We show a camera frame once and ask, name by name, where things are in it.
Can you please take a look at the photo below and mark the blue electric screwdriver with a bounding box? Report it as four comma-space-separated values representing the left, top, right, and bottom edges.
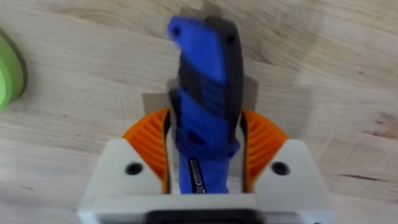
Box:
167, 14, 245, 195

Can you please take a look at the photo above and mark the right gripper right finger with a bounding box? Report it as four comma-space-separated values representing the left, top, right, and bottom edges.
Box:
239, 108, 332, 212

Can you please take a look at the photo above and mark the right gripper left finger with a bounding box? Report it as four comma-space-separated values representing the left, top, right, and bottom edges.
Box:
83, 107, 172, 198

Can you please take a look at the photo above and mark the green disc with holes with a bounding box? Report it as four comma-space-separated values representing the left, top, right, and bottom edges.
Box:
0, 29, 29, 113

